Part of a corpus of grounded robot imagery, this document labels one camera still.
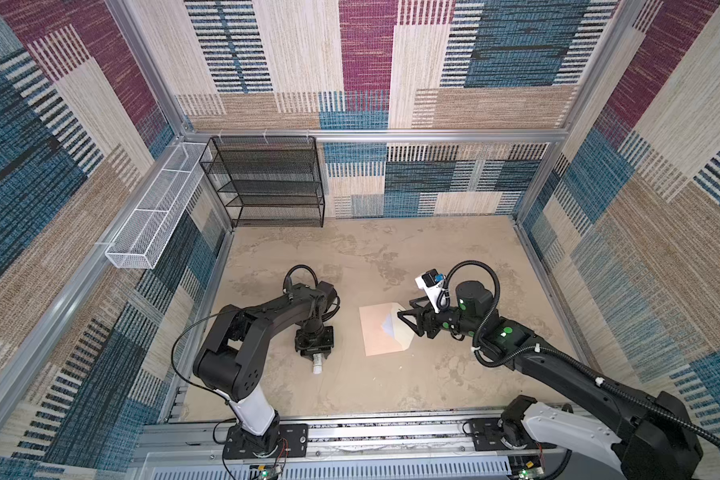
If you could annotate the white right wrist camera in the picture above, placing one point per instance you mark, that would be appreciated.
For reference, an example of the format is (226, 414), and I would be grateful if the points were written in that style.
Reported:
(431, 283)

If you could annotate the black wire shelf rack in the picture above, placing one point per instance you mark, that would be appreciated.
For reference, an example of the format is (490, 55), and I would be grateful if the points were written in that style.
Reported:
(267, 181)

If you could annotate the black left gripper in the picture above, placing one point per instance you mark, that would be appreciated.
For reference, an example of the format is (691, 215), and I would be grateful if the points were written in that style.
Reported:
(325, 348)

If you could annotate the white glue stick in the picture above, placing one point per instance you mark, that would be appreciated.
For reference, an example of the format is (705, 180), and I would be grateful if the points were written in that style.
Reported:
(317, 363)

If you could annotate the pink envelope with flap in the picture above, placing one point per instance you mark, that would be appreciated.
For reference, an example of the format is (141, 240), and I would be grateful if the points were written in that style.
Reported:
(383, 332)

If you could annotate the blue bordered white letter paper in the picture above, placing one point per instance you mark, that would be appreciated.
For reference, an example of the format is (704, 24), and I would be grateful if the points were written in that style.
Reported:
(388, 326)

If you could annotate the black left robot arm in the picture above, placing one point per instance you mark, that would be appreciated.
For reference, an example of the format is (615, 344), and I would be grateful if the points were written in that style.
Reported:
(231, 360)

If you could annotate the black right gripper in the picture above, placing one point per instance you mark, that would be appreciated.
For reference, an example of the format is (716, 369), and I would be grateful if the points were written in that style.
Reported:
(425, 316)

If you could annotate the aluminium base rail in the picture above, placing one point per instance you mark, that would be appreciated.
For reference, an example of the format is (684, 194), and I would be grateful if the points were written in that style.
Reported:
(403, 445)

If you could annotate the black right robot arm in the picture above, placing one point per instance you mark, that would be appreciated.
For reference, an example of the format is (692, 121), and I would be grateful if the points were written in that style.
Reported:
(640, 435)

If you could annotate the white wire mesh basket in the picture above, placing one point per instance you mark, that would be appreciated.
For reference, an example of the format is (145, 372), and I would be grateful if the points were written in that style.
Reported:
(143, 238)

